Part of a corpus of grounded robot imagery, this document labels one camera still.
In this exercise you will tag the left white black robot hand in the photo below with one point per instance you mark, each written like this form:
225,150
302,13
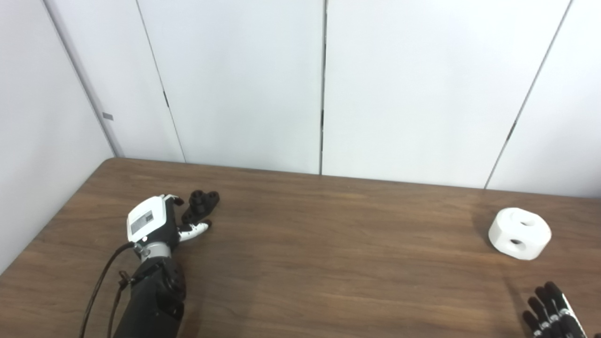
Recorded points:
148,218

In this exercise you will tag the black plastic holder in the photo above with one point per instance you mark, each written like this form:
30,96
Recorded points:
199,206

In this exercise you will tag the round white plastic piece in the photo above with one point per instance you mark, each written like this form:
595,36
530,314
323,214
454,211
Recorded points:
516,232

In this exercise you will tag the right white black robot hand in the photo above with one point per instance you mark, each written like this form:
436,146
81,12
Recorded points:
561,324

